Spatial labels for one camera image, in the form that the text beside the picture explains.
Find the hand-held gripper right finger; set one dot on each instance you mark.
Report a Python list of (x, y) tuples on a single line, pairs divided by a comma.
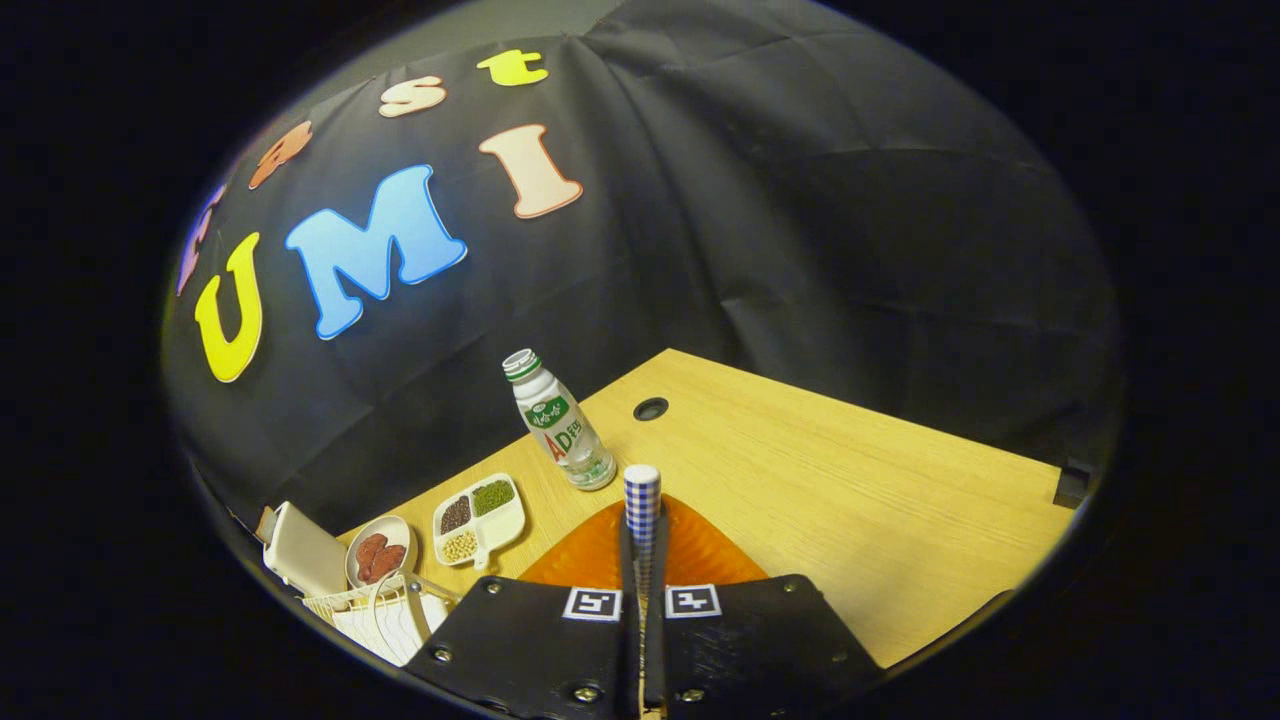
[(760, 650)]

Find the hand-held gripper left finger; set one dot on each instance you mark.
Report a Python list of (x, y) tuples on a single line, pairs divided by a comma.
[(540, 650)]

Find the white divided dish with beans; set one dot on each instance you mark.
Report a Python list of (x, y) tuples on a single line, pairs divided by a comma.
[(480, 515)]

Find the small dish with red food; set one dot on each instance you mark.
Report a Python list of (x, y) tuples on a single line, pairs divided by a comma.
[(380, 553)]

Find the white drink bottle green label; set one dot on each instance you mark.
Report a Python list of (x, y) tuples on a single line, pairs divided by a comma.
[(560, 425)]

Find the white toaster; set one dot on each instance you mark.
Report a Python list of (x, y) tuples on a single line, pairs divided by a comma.
[(305, 550)]

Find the toast slice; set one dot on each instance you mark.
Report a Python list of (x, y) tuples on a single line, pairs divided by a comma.
[(265, 523)]

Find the small black box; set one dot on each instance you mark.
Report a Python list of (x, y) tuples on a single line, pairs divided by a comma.
[(1072, 485)]

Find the black backdrop cloth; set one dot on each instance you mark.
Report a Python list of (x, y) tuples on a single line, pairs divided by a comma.
[(750, 220)]

